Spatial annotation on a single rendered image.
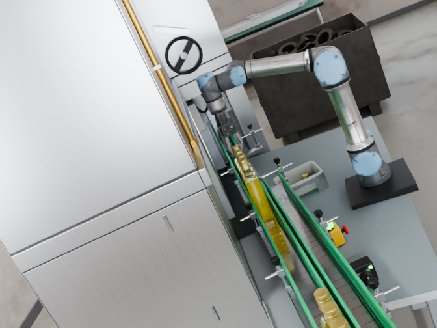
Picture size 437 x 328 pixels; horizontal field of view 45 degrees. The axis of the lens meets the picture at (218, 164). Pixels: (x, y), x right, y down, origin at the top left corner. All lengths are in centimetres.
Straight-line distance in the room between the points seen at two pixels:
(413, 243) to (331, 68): 70
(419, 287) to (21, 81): 133
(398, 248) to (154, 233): 90
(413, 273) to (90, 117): 115
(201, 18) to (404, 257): 177
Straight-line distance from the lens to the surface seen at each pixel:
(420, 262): 192
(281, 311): 171
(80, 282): 168
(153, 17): 306
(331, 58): 206
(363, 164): 220
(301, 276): 181
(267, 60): 223
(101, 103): 147
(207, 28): 308
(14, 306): 448
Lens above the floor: 190
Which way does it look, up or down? 20 degrees down
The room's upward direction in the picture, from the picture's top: 25 degrees counter-clockwise
